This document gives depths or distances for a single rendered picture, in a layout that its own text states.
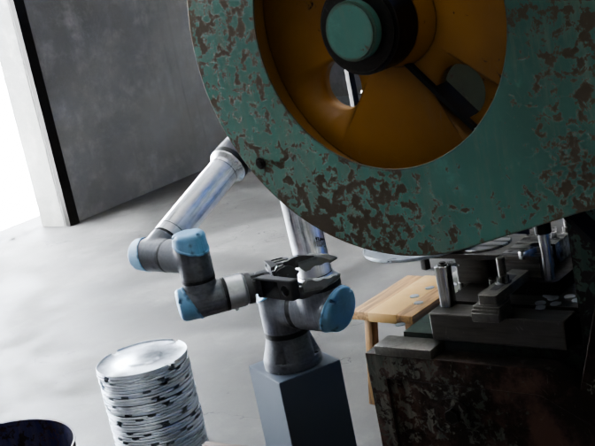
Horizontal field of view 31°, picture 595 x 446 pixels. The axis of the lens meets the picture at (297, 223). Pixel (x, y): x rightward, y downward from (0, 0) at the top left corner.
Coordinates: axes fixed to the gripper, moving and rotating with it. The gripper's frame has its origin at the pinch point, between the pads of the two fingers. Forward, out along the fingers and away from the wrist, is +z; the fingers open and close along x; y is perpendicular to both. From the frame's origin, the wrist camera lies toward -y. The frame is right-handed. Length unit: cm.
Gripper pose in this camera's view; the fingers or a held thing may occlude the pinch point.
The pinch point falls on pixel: (334, 267)
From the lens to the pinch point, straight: 242.5
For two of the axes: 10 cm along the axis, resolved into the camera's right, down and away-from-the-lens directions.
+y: -2.5, -2.0, 9.5
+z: 9.5, -2.4, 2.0
